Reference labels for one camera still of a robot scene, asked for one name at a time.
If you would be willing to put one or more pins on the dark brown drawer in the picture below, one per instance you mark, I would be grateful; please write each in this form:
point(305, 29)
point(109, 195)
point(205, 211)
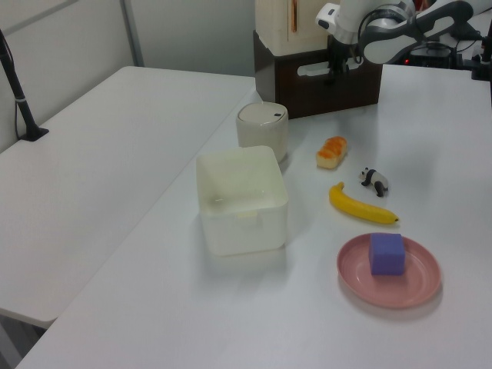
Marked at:
point(326, 88)

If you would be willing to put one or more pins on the toy panda figure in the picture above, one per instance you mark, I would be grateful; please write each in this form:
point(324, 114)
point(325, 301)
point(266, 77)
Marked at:
point(374, 180)

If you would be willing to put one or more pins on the yellow toy banana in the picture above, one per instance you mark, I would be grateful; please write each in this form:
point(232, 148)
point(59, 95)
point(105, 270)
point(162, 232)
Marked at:
point(357, 207)

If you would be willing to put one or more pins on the cream toy cabinet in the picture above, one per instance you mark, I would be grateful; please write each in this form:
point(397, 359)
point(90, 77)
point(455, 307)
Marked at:
point(284, 23)

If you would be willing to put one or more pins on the black camera stand pole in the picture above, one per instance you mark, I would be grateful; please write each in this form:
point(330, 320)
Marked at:
point(19, 100)

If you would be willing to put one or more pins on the grey metal partition post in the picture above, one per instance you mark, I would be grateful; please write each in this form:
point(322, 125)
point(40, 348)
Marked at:
point(132, 32)

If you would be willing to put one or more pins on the black electronics box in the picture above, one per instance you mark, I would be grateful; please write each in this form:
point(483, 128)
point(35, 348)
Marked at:
point(430, 57)

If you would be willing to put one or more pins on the dark brown cabinet frame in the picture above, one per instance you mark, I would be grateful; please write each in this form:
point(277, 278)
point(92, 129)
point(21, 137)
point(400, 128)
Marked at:
point(265, 65)

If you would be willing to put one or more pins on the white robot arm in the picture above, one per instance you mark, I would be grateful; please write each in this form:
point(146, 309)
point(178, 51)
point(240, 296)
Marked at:
point(388, 38)

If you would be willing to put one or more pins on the toy bread slice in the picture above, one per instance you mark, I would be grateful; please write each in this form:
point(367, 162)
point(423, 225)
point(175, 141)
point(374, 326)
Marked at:
point(331, 153)

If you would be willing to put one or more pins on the pink plate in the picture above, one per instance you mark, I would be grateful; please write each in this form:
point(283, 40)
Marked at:
point(388, 286)

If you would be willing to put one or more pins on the black table clamp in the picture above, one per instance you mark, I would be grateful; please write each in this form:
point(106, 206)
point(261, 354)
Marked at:
point(482, 57)

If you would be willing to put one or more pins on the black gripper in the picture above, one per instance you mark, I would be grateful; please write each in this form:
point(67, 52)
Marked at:
point(343, 46)

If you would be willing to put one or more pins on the white round lidded bin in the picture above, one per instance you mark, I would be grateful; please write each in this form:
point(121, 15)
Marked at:
point(262, 128)

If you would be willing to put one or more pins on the white square plastic container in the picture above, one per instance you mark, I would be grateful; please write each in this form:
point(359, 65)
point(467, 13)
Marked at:
point(242, 203)

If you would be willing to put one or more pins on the purple cube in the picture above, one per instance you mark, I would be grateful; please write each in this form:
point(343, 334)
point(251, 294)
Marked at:
point(387, 255)

